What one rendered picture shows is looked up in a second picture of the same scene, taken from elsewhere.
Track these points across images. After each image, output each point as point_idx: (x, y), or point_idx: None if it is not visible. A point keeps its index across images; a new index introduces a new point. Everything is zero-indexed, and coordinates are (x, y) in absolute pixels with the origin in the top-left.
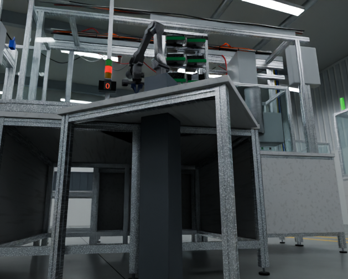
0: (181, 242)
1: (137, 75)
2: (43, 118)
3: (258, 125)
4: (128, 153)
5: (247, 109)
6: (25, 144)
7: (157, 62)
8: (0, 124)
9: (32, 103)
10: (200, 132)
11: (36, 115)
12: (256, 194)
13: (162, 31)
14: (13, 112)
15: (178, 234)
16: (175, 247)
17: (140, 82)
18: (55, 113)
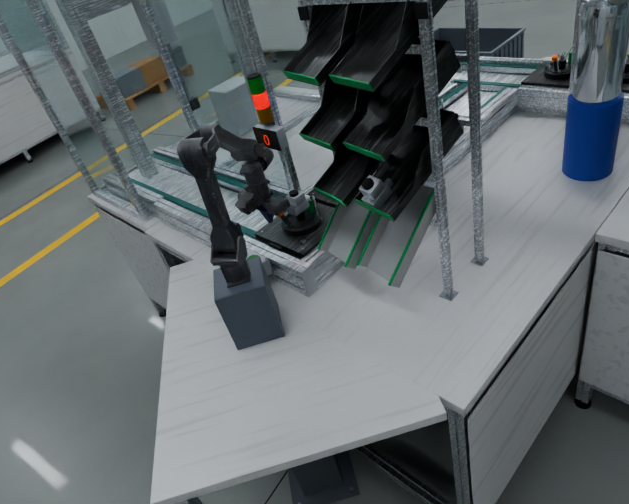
0: (330, 462)
1: (240, 209)
2: (177, 254)
3: (461, 410)
4: None
5: (316, 458)
6: None
7: (211, 258)
8: (157, 246)
9: (171, 215)
10: None
11: (171, 249)
12: (456, 486)
13: (204, 169)
14: (155, 238)
15: (319, 459)
16: (314, 469)
17: (263, 204)
18: (182, 253)
